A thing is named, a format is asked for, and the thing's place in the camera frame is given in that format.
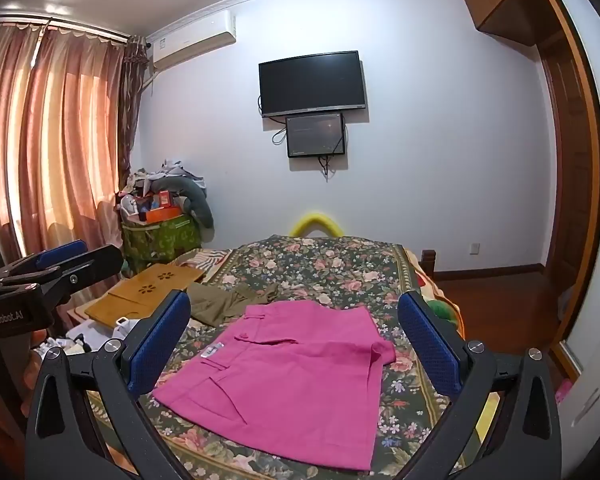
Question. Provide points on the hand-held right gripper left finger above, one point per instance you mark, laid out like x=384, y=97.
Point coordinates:
x=157, y=345

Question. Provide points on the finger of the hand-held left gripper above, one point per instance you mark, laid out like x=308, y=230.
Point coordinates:
x=62, y=255
x=90, y=270

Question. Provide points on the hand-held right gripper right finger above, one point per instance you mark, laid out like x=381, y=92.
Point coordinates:
x=430, y=347

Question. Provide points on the pink pants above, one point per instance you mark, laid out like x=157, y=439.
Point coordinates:
x=290, y=375

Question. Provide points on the olive green pants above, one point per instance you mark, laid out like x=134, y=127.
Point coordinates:
x=215, y=302

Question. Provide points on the green plush toy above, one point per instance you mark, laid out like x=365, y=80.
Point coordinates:
x=442, y=309

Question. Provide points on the wooden lap board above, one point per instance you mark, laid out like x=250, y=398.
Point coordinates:
x=145, y=285

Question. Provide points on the white cloth clutter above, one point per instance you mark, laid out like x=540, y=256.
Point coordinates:
x=92, y=335

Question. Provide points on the orange box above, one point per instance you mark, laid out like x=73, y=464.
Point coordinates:
x=162, y=215

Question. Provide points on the striped leaf blanket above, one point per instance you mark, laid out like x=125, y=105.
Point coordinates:
x=205, y=260

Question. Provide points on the pink curtain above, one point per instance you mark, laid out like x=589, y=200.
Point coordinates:
x=55, y=135

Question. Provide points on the pile of clothes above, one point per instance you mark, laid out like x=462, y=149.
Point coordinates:
x=165, y=172

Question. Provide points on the floral bed blanket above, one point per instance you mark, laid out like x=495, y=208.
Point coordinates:
x=330, y=270

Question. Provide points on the brown patterned curtain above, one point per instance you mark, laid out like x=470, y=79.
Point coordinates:
x=130, y=110

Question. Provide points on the white wardrobe door pink decals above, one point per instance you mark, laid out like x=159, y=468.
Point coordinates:
x=597, y=360

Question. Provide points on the yellow foam arch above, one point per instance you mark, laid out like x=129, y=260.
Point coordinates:
x=316, y=220

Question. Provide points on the wooden door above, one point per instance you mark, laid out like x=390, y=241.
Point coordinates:
x=570, y=170

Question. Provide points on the white air conditioner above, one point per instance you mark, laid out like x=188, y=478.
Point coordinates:
x=192, y=37

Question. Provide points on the wooden bed post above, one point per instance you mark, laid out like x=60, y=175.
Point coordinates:
x=428, y=262

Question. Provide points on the white wall socket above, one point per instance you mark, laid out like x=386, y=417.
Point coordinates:
x=474, y=249

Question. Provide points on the small black wall monitor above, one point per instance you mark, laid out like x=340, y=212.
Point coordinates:
x=314, y=135

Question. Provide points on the black wall television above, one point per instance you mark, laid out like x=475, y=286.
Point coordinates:
x=312, y=82

